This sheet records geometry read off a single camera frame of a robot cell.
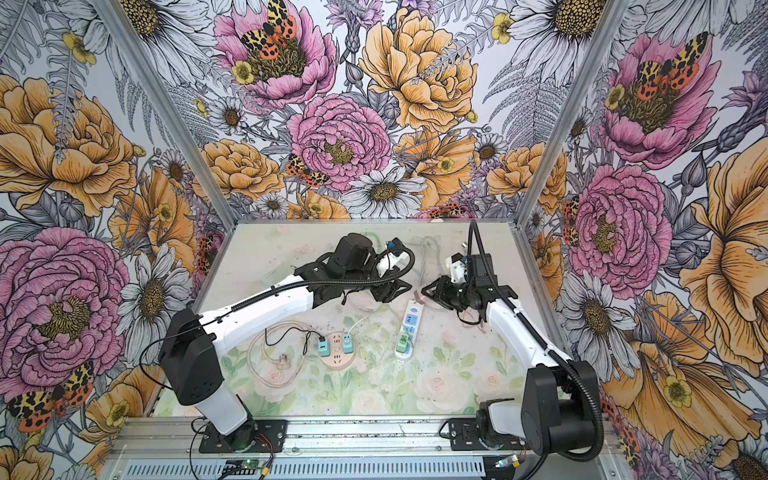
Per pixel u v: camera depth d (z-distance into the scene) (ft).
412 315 3.05
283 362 2.75
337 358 2.79
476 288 2.18
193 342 1.45
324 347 2.69
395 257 2.23
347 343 2.71
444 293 2.44
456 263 2.62
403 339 2.67
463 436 2.43
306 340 2.86
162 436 2.50
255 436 2.32
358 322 3.12
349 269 2.05
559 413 1.35
